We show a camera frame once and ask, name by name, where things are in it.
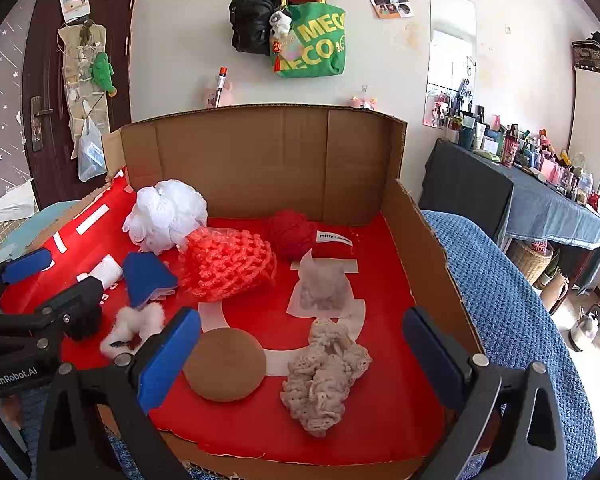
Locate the black and white plush toy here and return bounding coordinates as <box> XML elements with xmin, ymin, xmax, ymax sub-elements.
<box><xmin>100</xmin><ymin>302</ymin><xmax>167</xmax><ymax>358</ymax></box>

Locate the red mesh bath pouf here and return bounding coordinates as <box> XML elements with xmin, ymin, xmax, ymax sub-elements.
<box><xmin>177</xmin><ymin>226</ymin><xmax>277</xmax><ymax>303</ymax></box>

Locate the ceramic jug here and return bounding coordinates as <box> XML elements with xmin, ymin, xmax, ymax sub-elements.
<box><xmin>540</xmin><ymin>270</ymin><xmax>571</xmax><ymax>313</ymax></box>

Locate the tan round sponge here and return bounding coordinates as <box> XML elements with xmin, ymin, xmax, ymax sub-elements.
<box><xmin>182</xmin><ymin>327</ymin><xmax>267</xmax><ymax>402</ymax></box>

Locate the clear plastic bag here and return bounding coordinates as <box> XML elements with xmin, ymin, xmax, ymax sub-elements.
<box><xmin>77</xmin><ymin>115</ymin><xmax>108</xmax><ymax>183</ymax></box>

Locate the blue sponge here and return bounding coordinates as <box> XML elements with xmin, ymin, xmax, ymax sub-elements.
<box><xmin>123</xmin><ymin>251</ymin><xmax>178</xmax><ymax>309</ymax></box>

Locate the white plastic sheet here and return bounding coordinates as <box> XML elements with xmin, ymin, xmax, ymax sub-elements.
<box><xmin>0</xmin><ymin>180</ymin><xmax>38</xmax><ymax>231</ymax></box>

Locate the cluttered table with bottles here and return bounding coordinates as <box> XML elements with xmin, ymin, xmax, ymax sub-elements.
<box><xmin>430</xmin><ymin>102</ymin><xmax>600</xmax><ymax>206</ymax></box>

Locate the metal door handle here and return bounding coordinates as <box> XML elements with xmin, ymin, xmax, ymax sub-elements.
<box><xmin>29</xmin><ymin>96</ymin><xmax>53</xmax><ymax>152</ymax></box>

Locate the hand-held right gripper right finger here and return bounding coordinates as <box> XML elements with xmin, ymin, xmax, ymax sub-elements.
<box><xmin>402</xmin><ymin>305</ymin><xmax>568</xmax><ymax>480</ymax></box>

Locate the wall mirror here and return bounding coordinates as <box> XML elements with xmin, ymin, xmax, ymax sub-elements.
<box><xmin>422</xmin><ymin>0</ymin><xmax>477</xmax><ymax>128</ymax></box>

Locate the white mesh bath pouf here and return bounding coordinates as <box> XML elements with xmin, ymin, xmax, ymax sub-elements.
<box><xmin>122</xmin><ymin>179</ymin><xmax>208</xmax><ymax>253</ymax></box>

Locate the mop handle with orange tip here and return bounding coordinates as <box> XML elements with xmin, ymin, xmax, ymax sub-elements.
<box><xmin>215</xmin><ymin>66</ymin><xmax>229</xmax><ymax>108</ymax></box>

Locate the brown door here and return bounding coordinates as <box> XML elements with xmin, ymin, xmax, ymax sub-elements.
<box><xmin>20</xmin><ymin>0</ymin><xmax>141</xmax><ymax>211</ymax></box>

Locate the red yarn ball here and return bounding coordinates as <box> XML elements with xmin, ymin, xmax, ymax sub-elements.
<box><xmin>266</xmin><ymin>209</ymin><xmax>356</xmax><ymax>261</ymax></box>

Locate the patterned storage case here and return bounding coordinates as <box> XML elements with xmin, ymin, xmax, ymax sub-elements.
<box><xmin>571</xmin><ymin>40</ymin><xmax>600</xmax><ymax>78</ymax></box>

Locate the blue textured blanket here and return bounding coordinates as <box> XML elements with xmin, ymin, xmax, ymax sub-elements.
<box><xmin>20</xmin><ymin>209</ymin><xmax>598</xmax><ymax>480</ymax></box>

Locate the black backpack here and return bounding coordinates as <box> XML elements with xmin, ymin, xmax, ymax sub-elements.
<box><xmin>228</xmin><ymin>0</ymin><xmax>281</xmax><ymax>57</ymax></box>

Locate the table with blue cloth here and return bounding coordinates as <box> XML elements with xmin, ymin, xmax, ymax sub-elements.
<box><xmin>419</xmin><ymin>137</ymin><xmax>600</xmax><ymax>291</ymax></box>

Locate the wicker basket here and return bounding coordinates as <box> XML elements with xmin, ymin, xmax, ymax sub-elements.
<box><xmin>507</xmin><ymin>239</ymin><xmax>555</xmax><ymax>286</ymax></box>

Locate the beige crocheted cloth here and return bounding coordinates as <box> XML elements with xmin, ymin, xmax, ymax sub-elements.
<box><xmin>280</xmin><ymin>317</ymin><xmax>373</xmax><ymax>437</ymax></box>

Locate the green plush toy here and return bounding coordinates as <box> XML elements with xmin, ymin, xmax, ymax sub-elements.
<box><xmin>90</xmin><ymin>52</ymin><xmax>118</xmax><ymax>97</ymax></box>

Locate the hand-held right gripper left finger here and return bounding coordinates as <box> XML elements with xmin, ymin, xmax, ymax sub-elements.
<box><xmin>36</xmin><ymin>306</ymin><xmax>203</xmax><ymax>480</ymax></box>

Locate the pink plush toy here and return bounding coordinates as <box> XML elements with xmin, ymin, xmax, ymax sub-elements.
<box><xmin>202</xmin><ymin>80</ymin><xmax>233</xmax><ymax>109</ymax></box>

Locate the white wardrobe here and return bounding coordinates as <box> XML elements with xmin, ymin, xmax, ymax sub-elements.
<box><xmin>567</xmin><ymin>65</ymin><xmax>600</xmax><ymax>196</ymax></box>

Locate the cardboard box with red lining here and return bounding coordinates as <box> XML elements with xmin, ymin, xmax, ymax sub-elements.
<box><xmin>0</xmin><ymin>104</ymin><xmax>486</xmax><ymax>480</ymax></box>

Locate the panda plush keychain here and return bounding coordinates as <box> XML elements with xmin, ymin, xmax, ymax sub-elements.
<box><xmin>269</xmin><ymin>7</ymin><xmax>293</xmax><ymax>40</ymax></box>

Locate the metal kettle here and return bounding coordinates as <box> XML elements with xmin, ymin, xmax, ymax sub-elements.
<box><xmin>570</xmin><ymin>304</ymin><xmax>600</xmax><ymax>353</ymax></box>

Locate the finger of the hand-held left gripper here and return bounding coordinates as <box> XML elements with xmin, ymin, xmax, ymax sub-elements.
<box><xmin>0</xmin><ymin>277</ymin><xmax>105</xmax><ymax>361</ymax></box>
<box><xmin>0</xmin><ymin>248</ymin><xmax>54</xmax><ymax>311</ymax></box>

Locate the green tote bag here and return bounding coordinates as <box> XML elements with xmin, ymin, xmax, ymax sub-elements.
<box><xmin>271</xmin><ymin>2</ymin><xmax>348</xmax><ymax>79</ymax></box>

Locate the beige hanging organizer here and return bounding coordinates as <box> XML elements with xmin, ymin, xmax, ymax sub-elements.
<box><xmin>56</xmin><ymin>22</ymin><xmax>112</xmax><ymax>161</ymax></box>

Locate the white cloth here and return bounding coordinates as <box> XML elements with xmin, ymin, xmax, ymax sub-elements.
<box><xmin>77</xmin><ymin>255</ymin><xmax>124</xmax><ymax>286</ymax></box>

